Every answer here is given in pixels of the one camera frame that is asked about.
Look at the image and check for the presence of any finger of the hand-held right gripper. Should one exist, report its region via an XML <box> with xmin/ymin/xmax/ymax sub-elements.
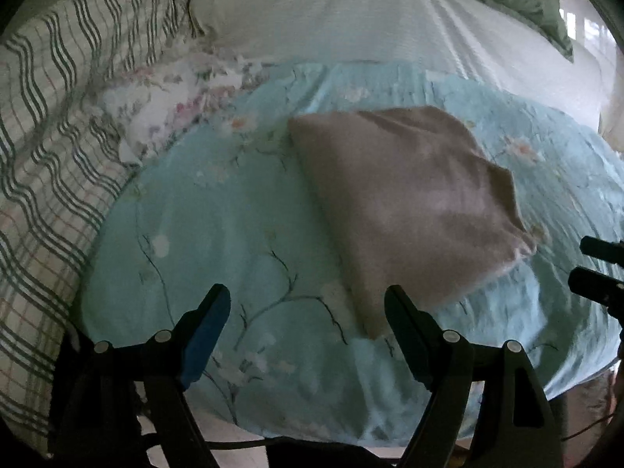
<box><xmin>580</xmin><ymin>236</ymin><xmax>624</xmax><ymax>260</ymax></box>
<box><xmin>567</xmin><ymin>266</ymin><xmax>624</xmax><ymax>307</ymax></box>

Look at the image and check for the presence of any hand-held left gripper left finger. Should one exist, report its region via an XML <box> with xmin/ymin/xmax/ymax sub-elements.
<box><xmin>49</xmin><ymin>284</ymin><xmax>231</xmax><ymax>468</ymax></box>

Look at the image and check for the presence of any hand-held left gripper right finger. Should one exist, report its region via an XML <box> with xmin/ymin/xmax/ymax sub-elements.
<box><xmin>384</xmin><ymin>285</ymin><xmax>562</xmax><ymax>468</ymax></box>

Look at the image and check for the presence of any beige cloth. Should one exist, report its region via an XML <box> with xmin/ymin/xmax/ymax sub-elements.
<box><xmin>287</xmin><ymin>105</ymin><xmax>539</xmax><ymax>341</ymax></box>

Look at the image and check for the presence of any teal floral bed sheet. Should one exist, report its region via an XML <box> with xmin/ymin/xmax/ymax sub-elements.
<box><xmin>78</xmin><ymin>61</ymin><xmax>624</xmax><ymax>447</ymax></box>

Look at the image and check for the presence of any white floral cloth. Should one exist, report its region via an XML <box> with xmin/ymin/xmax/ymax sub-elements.
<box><xmin>95</xmin><ymin>51</ymin><xmax>274</xmax><ymax>164</ymax></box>

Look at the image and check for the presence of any plaid blanket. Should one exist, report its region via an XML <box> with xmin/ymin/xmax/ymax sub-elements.
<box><xmin>0</xmin><ymin>0</ymin><xmax>206</xmax><ymax>456</ymax></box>

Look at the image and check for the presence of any white striped pillow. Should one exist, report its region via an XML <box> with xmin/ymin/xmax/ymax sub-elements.
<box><xmin>188</xmin><ymin>0</ymin><xmax>610</xmax><ymax>130</ymax></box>

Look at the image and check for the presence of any black cable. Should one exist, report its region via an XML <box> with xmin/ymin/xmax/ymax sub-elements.
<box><xmin>139</xmin><ymin>414</ymin><xmax>278</xmax><ymax>453</ymax></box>

